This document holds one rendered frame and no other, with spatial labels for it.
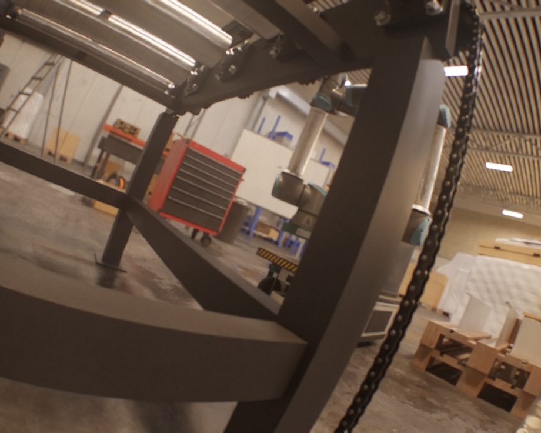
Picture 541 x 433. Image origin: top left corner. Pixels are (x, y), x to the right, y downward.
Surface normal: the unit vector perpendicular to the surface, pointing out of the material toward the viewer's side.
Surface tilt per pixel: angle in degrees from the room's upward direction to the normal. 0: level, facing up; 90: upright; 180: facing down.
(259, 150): 90
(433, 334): 90
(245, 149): 90
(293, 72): 90
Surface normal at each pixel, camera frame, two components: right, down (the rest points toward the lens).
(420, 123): 0.57, 0.20
